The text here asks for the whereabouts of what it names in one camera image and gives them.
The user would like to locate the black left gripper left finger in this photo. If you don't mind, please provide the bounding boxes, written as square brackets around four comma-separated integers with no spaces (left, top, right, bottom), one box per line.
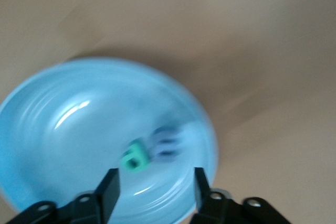
[5,168,121,224]

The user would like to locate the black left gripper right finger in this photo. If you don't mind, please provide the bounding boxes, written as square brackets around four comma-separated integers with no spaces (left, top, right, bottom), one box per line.
[190,167,289,224]

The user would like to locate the blue foam letter m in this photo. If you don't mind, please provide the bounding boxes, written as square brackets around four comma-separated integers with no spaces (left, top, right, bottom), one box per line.
[151,125,184,162]

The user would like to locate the teal foam letter p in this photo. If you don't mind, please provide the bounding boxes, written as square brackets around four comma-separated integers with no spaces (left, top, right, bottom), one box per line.
[120,140,149,174]

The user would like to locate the blue round plate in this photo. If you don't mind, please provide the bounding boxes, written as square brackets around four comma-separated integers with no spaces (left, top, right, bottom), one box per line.
[0,56,219,224]

